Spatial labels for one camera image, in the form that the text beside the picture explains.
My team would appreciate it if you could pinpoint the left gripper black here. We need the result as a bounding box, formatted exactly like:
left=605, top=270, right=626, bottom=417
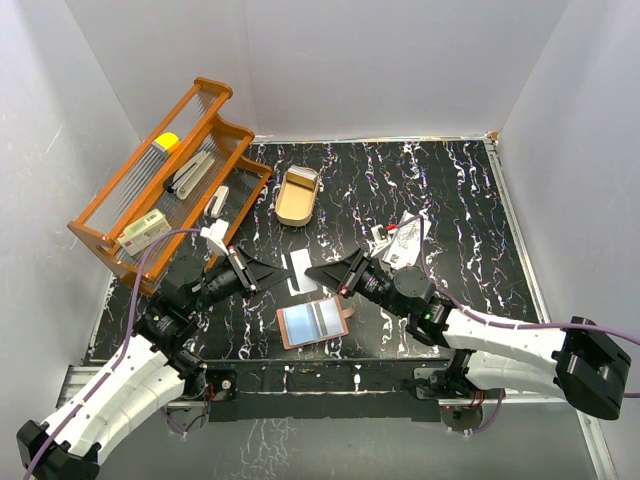
left=187, top=244, right=292, bottom=315

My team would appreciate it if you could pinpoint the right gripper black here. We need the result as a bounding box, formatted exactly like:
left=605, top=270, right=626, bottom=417
left=306, top=247, right=408, bottom=320

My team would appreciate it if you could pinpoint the white card black stripe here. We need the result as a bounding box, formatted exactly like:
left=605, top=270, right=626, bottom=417
left=281, top=249, right=318, bottom=296

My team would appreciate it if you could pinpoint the beige oval tray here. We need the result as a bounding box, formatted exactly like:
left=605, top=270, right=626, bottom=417
left=275, top=171, right=319, bottom=227

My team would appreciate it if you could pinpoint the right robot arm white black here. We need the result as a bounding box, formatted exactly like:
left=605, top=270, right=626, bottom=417
left=306, top=250, right=631, bottom=421

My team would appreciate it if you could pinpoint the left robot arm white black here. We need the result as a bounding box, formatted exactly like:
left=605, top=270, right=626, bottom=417
left=16, top=247, right=291, bottom=479

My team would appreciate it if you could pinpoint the white printed paper packet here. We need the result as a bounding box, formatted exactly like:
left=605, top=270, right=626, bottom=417
left=381, top=210, right=431, bottom=270

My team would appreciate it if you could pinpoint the small white stapler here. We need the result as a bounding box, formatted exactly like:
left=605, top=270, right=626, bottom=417
left=204, top=185, right=229, bottom=219

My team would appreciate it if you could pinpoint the orange wooden shelf rack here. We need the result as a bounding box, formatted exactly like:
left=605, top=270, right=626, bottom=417
left=68, top=77, right=273, bottom=295

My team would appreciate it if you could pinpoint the green white staples box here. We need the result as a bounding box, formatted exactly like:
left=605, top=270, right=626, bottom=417
left=118, top=209, right=171, bottom=256

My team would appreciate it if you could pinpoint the grey black stapler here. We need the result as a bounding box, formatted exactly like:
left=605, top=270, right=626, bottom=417
left=163, top=151, right=214, bottom=200

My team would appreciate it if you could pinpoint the yellow grey eraser block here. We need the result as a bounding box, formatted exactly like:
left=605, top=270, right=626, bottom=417
left=152, top=132, right=181, bottom=155

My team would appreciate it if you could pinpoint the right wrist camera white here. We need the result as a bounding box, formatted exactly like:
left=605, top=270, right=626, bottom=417
left=371, top=224, right=396, bottom=255

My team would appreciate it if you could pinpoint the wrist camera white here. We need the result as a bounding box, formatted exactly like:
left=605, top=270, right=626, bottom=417
left=371, top=224, right=396, bottom=255
left=200, top=219, right=235, bottom=257

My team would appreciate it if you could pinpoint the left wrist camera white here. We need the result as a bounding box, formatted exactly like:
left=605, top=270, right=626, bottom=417
left=200, top=219, right=235, bottom=257

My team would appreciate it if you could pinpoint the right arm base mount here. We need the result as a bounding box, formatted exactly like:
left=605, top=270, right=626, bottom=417
left=401, top=367, right=488, bottom=408

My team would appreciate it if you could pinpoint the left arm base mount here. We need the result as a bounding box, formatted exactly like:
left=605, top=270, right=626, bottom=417
left=160, top=368, right=238, bottom=440

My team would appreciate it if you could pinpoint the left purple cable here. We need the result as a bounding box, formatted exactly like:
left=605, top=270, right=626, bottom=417
left=22, top=227, right=206, bottom=480

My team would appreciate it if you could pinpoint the purple cable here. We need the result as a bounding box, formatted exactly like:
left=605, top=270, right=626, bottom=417
left=387, top=213, right=640, bottom=434
left=22, top=227, right=206, bottom=480

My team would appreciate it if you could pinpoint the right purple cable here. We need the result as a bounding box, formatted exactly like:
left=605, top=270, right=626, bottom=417
left=387, top=213, right=640, bottom=434

